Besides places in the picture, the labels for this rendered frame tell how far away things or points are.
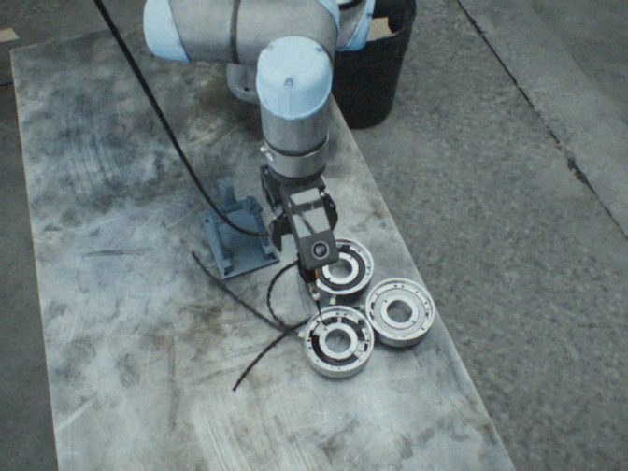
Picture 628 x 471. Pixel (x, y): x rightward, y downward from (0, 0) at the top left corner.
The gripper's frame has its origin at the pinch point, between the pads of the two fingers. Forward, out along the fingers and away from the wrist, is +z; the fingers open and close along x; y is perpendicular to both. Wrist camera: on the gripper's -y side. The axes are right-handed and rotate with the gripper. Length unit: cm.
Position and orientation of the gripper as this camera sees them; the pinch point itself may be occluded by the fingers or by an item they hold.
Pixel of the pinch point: (305, 255)
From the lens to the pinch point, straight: 94.0
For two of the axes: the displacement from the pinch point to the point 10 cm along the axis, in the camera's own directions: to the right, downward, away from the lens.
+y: -3.6, -7.8, 5.1
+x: -9.3, 3.0, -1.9
